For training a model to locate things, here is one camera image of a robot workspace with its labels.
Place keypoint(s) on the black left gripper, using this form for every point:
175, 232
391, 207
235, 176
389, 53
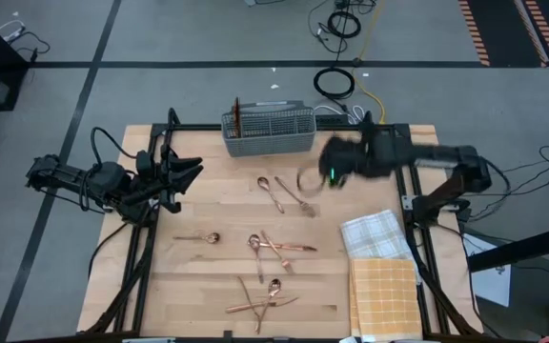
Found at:
164, 183

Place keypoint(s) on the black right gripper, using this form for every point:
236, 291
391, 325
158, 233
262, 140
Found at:
346, 157

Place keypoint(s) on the copper fork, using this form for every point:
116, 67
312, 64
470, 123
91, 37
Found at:
288, 267
248, 296
307, 208

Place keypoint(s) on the copper spoon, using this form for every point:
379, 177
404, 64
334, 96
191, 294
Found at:
254, 241
274, 287
213, 237
262, 183

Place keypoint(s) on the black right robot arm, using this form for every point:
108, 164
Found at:
446, 155

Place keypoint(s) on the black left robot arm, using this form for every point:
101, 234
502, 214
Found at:
65, 178

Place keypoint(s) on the grey plastic cutlery basket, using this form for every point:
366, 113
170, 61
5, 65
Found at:
270, 143

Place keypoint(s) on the white plaid dish towel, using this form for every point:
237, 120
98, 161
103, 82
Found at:
374, 238

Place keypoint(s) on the orange plaid dish towel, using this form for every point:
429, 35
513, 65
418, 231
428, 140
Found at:
384, 300

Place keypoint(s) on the white paper sheet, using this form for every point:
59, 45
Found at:
491, 286

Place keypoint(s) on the black desk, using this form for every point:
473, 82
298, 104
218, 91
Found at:
517, 250

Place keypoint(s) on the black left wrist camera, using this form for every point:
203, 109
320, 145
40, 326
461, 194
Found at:
144, 163

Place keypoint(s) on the black aluminium table frame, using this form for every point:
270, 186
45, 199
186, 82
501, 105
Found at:
193, 127

